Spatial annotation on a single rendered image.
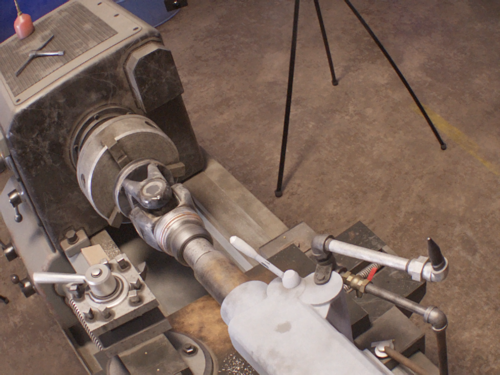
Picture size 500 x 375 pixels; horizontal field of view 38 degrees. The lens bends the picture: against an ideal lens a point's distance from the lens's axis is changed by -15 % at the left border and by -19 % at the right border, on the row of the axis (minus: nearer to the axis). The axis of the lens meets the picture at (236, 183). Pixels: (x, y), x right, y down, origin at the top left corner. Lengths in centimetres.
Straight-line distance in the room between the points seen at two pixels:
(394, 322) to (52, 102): 101
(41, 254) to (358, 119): 191
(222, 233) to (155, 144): 30
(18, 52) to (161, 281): 81
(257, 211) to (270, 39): 244
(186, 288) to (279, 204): 132
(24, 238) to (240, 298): 109
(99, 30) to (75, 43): 7
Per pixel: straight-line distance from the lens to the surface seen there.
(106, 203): 202
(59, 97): 207
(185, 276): 226
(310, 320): 147
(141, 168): 193
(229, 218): 221
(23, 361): 332
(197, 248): 173
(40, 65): 219
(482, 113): 378
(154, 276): 229
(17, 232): 256
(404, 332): 177
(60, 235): 227
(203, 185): 233
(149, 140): 199
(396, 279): 188
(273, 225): 215
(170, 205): 187
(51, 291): 241
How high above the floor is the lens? 227
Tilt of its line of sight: 39 degrees down
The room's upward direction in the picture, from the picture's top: 19 degrees counter-clockwise
